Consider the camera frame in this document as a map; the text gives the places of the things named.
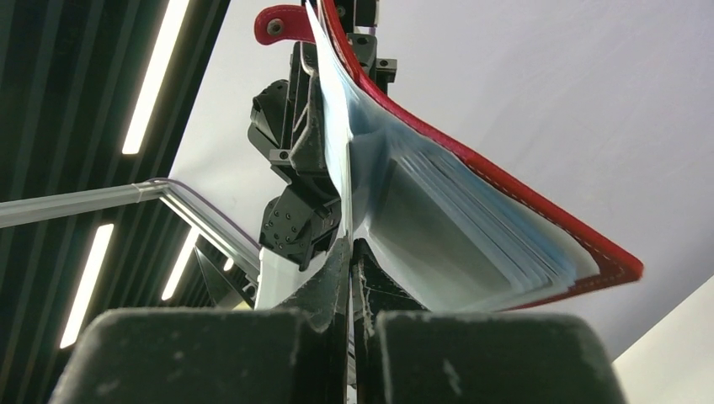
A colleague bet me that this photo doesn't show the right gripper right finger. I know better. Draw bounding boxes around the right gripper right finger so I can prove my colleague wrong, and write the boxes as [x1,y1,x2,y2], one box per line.
[352,239,626,403]

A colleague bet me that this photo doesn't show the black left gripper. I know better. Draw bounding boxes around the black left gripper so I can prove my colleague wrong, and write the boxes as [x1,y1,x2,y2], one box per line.
[248,0,398,191]

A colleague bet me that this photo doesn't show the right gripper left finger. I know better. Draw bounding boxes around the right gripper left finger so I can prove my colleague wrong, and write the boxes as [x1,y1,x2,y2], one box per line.
[50,237,352,403]

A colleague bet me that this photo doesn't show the red leather card holder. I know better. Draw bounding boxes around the red leather card holder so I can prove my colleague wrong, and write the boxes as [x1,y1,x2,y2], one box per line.
[253,0,645,313]

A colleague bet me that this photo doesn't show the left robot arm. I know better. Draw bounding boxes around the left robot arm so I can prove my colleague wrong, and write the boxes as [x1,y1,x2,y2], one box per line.
[248,1,341,308]

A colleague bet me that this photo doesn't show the ceiling light strips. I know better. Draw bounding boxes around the ceiling light strips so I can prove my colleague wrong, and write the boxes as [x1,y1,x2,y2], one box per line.
[56,1,228,352]

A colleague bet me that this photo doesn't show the aluminium frame bar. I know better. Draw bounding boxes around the aluminium frame bar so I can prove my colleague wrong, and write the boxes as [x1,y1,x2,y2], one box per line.
[0,178,262,280]

